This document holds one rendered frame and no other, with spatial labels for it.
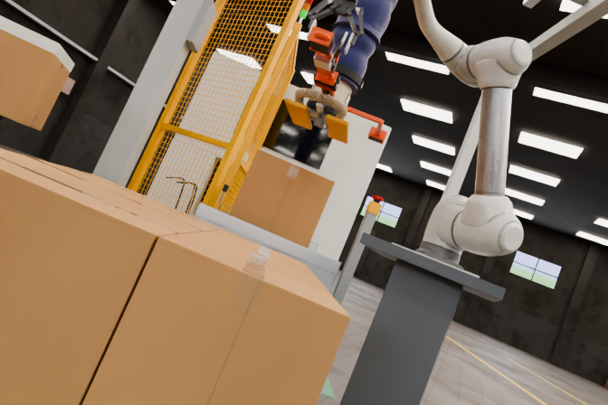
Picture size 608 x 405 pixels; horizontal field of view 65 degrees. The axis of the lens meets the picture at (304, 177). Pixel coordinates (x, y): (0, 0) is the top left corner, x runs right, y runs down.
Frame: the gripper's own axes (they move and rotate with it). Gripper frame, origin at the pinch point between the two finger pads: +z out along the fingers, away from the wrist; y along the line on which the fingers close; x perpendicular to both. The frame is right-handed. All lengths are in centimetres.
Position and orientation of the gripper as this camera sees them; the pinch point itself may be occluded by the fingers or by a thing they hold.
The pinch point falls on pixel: (327, 42)
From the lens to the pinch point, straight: 166.8
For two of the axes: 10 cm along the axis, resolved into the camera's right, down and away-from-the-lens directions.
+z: -3.9, 9.1, -1.2
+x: -0.8, -1.6, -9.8
